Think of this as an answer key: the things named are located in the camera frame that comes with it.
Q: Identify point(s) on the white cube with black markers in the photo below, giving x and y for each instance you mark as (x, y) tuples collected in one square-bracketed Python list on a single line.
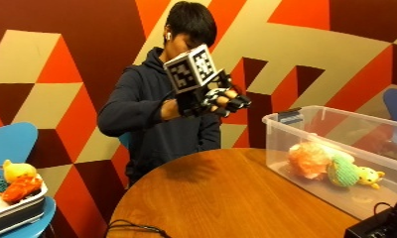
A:
[(192, 67)]

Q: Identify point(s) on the person in dark hoodie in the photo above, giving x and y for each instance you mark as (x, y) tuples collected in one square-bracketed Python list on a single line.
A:
[(155, 132)]

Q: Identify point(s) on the white earbud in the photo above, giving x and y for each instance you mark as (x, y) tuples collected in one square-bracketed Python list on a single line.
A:
[(167, 36)]

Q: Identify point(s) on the orange fluffy soft toy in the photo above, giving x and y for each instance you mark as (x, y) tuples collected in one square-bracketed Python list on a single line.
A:
[(308, 160)]

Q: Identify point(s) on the green crocheted soft toy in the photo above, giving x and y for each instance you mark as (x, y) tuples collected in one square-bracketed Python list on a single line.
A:
[(342, 172)]

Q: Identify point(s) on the small yellow soft toy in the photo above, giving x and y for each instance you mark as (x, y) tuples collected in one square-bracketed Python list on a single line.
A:
[(368, 177)]

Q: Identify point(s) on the clear plastic storage bin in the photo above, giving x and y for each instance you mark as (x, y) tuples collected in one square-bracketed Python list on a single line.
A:
[(384, 188)]

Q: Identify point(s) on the black electronic device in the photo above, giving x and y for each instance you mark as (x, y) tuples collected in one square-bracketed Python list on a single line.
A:
[(378, 226)]

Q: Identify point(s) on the blue chair with tray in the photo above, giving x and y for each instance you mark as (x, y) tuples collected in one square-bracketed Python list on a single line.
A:
[(11, 142)]

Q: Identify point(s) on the yellow duck soft toy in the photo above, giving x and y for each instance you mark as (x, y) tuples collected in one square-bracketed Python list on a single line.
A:
[(18, 170)]

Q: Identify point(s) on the orange crocheted soft toy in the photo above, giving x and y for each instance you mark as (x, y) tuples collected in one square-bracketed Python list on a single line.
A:
[(22, 189)]

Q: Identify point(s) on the white and grey tray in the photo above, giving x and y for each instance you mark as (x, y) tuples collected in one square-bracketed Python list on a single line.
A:
[(18, 210)]

